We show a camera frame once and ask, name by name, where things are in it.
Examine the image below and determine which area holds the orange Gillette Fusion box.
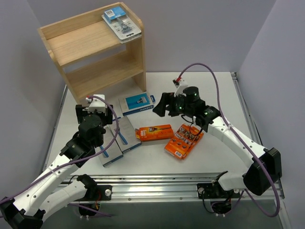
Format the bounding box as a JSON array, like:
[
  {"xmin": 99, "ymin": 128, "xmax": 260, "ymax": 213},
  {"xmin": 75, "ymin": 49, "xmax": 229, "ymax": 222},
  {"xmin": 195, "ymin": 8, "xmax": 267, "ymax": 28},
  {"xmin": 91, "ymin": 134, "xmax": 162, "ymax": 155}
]
[{"xmin": 135, "ymin": 125, "xmax": 173, "ymax": 142}]

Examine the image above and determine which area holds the grey harry's razor box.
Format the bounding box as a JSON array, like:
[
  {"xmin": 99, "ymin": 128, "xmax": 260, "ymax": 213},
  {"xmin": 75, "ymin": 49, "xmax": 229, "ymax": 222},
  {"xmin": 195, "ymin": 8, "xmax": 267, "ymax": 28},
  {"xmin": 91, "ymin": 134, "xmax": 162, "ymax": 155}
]
[
  {"xmin": 96, "ymin": 127, "xmax": 123, "ymax": 167},
  {"xmin": 115, "ymin": 116, "xmax": 142, "ymax": 153}
]

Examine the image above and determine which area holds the orange razor cartridge pack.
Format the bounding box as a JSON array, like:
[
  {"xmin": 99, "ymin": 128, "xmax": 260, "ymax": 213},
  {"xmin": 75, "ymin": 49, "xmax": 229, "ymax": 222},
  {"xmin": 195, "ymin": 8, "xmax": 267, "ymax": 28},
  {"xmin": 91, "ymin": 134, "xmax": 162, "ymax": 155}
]
[{"xmin": 164, "ymin": 124, "xmax": 204, "ymax": 160}]

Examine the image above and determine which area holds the Gillette blue razor blister pack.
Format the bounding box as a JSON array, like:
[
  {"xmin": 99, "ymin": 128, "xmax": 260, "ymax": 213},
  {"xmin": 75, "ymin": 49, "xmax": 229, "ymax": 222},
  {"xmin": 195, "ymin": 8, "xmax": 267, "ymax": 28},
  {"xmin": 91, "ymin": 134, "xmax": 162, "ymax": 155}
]
[{"xmin": 119, "ymin": 24, "xmax": 142, "ymax": 43}]

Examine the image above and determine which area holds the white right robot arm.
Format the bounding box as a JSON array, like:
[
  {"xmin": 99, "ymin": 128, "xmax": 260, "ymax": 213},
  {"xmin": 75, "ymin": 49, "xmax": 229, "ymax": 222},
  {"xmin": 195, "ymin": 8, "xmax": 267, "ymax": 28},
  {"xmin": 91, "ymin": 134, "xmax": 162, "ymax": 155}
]
[{"xmin": 153, "ymin": 86, "xmax": 282, "ymax": 197}]

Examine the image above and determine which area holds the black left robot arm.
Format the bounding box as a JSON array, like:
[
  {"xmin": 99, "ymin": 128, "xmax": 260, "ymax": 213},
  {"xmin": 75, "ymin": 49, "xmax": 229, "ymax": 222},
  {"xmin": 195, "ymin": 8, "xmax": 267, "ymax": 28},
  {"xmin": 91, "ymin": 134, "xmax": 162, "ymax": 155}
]
[{"xmin": 0, "ymin": 104, "xmax": 116, "ymax": 229}]

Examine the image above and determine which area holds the wooden two-tier shelf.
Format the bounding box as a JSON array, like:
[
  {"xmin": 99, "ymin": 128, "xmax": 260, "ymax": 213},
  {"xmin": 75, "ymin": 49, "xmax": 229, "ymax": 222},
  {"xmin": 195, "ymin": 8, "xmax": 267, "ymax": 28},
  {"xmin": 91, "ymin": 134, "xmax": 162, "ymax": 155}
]
[{"xmin": 38, "ymin": 2, "xmax": 146, "ymax": 103}]

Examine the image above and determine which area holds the blue Harry's razor box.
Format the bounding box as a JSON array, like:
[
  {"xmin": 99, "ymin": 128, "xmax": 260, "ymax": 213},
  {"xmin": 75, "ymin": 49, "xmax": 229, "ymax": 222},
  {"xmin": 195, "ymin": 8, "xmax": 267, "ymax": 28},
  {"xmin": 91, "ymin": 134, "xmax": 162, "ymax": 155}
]
[{"xmin": 118, "ymin": 92, "xmax": 155, "ymax": 116}]

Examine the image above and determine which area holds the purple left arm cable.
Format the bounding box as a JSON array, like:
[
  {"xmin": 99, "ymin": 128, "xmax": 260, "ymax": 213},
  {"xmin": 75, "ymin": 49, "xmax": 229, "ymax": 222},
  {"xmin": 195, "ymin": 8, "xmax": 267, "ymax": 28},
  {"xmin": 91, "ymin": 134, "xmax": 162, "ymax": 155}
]
[{"xmin": 0, "ymin": 96, "xmax": 120, "ymax": 219}]

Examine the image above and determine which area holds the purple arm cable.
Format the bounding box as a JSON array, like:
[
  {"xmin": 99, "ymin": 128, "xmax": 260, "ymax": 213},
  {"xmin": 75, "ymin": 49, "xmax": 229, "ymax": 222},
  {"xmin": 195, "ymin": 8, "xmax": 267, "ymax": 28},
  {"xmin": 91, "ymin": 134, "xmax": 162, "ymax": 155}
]
[
  {"xmin": 178, "ymin": 62, "xmax": 281, "ymax": 218},
  {"xmin": 0, "ymin": 96, "xmax": 120, "ymax": 219}
]

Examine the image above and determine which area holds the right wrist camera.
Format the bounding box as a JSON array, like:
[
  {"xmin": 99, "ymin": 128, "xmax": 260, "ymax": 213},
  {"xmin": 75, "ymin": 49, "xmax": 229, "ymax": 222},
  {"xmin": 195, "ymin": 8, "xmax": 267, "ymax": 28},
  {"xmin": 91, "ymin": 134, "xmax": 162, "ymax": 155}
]
[{"xmin": 173, "ymin": 77, "xmax": 189, "ymax": 97}]

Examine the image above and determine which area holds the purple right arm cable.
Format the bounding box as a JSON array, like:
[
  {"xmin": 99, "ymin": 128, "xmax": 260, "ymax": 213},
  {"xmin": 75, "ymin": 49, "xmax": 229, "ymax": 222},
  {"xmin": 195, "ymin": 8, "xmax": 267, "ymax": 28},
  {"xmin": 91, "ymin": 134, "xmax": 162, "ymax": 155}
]
[{"xmin": 178, "ymin": 62, "xmax": 281, "ymax": 218}]

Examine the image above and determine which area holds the aluminium table frame rail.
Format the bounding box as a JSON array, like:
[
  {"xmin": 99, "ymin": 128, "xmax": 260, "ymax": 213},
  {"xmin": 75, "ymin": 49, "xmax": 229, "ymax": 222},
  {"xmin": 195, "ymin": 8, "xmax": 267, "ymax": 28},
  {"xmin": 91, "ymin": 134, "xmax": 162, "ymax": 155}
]
[{"xmin": 26, "ymin": 71, "xmax": 285, "ymax": 205}]

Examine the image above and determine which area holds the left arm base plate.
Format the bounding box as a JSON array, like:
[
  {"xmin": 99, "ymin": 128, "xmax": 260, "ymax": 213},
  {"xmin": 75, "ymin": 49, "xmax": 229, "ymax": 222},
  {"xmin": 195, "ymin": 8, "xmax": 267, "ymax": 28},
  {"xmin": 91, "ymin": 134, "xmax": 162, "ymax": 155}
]
[{"xmin": 82, "ymin": 185, "xmax": 112, "ymax": 201}]

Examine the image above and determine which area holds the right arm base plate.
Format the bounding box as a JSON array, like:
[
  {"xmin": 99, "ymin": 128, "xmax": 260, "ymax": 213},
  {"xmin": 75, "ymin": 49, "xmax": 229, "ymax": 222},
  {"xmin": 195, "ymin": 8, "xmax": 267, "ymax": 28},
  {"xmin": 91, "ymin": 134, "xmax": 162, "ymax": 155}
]
[{"xmin": 196, "ymin": 183, "xmax": 240, "ymax": 199}]

